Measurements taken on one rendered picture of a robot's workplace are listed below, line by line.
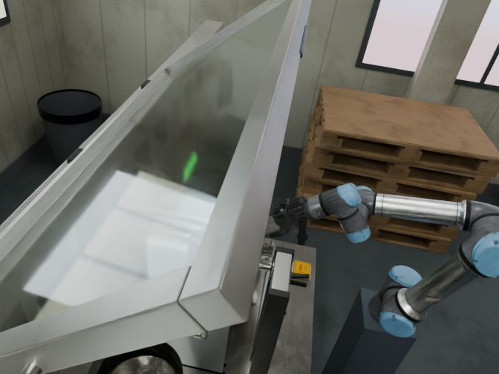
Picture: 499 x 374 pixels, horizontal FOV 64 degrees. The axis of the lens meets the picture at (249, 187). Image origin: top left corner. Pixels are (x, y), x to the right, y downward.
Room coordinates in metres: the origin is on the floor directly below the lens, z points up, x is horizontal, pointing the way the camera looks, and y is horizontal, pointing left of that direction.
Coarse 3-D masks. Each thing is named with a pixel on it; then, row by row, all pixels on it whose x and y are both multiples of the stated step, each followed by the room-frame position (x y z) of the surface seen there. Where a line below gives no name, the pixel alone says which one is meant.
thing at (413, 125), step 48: (336, 96) 3.08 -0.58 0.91; (384, 96) 3.23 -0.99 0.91; (336, 144) 2.48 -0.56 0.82; (384, 144) 2.69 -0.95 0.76; (432, 144) 2.51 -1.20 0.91; (480, 144) 2.63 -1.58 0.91; (384, 192) 2.48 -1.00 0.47; (432, 192) 2.60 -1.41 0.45; (480, 192) 2.45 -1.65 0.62; (384, 240) 2.45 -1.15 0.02; (432, 240) 2.45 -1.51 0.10
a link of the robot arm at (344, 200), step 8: (352, 184) 1.01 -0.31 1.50; (328, 192) 1.00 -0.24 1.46; (336, 192) 0.99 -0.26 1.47; (344, 192) 0.98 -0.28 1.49; (352, 192) 0.98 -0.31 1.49; (320, 200) 0.99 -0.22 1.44; (328, 200) 0.98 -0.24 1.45; (336, 200) 0.97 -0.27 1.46; (344, 200) 0.97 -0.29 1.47; (352, 200) 0.96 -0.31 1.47; (360, 200) 0.99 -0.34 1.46; (328, 208) 0.97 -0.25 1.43; (336, 208) 0.96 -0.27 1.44; (344, 208) 0.96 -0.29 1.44; (352, 208) 0.97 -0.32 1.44; (336, 216) 0.97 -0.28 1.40; (344, 216) 0.96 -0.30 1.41
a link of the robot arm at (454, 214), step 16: (368, 192) 1.11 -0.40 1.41; (368, 208) 1.05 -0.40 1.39; (384, 208) 1.05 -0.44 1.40; (400, 208) 1.04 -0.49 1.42; (416, 208) 1.03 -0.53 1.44; (432, 208) 1.02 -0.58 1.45; (448, 208) 1.01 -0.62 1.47; (464, 208) 1.00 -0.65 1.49; (480, 208) 0.98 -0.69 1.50; (496, 208) 0.97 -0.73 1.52; (448, 224) 0.99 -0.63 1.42; (464, 224) 0.97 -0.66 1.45
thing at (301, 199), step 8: (288, 200) 1.04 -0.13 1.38; (296, 200) 1.03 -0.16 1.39; (304, 200) 1.02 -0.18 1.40; (280, 208) 1.01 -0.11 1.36; (288, 208) 1.00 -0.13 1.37; (296, 208) 0.99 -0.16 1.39; (304, 208) 0.99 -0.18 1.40; (280, 216) 0.98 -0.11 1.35; (288, 216) 0.98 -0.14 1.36; (296, 216) 1.00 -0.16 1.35; (304, 216) 0.99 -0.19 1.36; (280, 224) 0.99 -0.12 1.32; (288, 224) 0.98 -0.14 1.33; (296, 224) 0.98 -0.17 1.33
